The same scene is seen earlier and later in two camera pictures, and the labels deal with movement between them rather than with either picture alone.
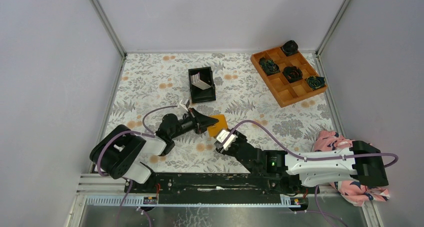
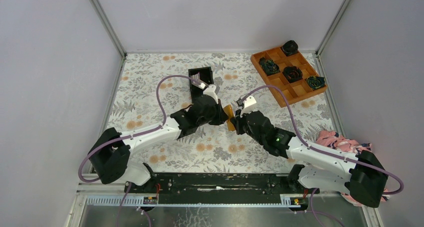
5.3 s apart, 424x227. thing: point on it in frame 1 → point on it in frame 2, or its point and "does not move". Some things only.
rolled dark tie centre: x=292 y=73 does not move
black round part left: x=269 y=66 does not move
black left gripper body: x=188 y=124 → x=214 y=117
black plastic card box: x=198 y=94 does not move
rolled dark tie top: x=290 y=47 does not move
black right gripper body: x=232 y=150 → x=242 y=127
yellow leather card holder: x=213 y=130 → x=228 y=110
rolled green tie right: x=315 y=82 does not move
